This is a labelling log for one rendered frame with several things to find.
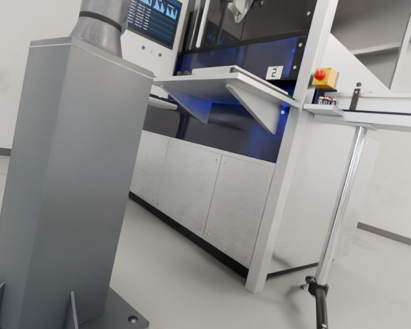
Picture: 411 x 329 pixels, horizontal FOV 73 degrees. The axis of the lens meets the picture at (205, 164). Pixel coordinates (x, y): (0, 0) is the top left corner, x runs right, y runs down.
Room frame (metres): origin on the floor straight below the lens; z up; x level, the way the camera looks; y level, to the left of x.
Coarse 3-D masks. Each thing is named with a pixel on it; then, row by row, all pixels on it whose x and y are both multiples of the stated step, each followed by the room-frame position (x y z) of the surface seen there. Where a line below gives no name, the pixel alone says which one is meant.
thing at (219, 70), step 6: (228, 66) 1.04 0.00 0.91; (234, 66) 1.02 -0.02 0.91; (192, 72) 1.21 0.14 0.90; (198, 72) 1.18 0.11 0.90; (204, 72) 1.15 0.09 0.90; (210, 72) 1.12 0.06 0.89; (216, 72) 1.09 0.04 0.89; (222, 72) 1.06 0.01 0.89; (228, 72) 1.04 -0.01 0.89; (246, 72) 1.06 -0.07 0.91; (258, 78) 1.11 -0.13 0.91; (270, 84) 1.16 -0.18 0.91; (282, 90) 1.21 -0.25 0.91
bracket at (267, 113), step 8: (232, 88) 1.08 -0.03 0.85; (240, 88) 1.10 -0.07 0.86; (240, 96) 1.11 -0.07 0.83; (248, 96) 1.14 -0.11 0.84; (256, 96) 1.17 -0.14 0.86; (248, 104) 1.14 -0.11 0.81; (256, 104) 1.18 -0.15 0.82; (264, 104) 1.21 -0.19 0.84; (272, 104) 1.24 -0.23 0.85; (256, 112) 1.18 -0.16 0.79; (264, 112) 1.22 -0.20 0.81; (272, 112) 1.25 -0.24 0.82; (280, 112) 1.29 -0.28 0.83; (256, 120) 1.23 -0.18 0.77; (264, 120) 1.23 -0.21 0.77; (272, 120) 1.26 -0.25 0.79; (264, 128) 1.27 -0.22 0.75; (272, 128) 1.27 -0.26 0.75
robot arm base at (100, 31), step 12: (84, 12) 0.76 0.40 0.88; (84, 24) 0.75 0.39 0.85; (96, 24) 0.75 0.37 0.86; (108, 24) 0.77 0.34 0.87; (72, 36) 0.75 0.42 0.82; (84, 36) 0.74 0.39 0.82; (96, 36) 0.75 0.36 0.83; (108, 36) 0.77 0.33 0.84; (120, 36) 0.82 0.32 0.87; (108, 48) 0.76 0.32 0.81; (120, 48) 0.83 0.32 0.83
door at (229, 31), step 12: (204, 0) 1.92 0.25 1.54; (216, 0) 1.83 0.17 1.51; (228, 0) 1.73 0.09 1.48; (216, 12) 1.80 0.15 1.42; (228, 12) 1.71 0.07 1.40; (216, 24) 1.78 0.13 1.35; (228, 24) 1.70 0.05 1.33; (240, 24) 1.62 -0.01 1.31; (204, 36) 1.86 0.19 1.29; (216, 36) 1.76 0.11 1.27; (228, 36) 1.68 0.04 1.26; (240, 36) 1.60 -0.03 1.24; (192, 48) 1.93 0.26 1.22
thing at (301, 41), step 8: (312, 0) 1.28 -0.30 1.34; (312, 8) 1.27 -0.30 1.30; (304, 16) 1.30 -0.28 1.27; (312, 16) 1.27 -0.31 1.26; (304, 24) 1.29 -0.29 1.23; (304, 40) 1.27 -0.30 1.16; (296, 48) 1.30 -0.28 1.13; (296, 56) 1.29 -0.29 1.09; (296, 64) 1.28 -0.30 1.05; (296, 72) 1.27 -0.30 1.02
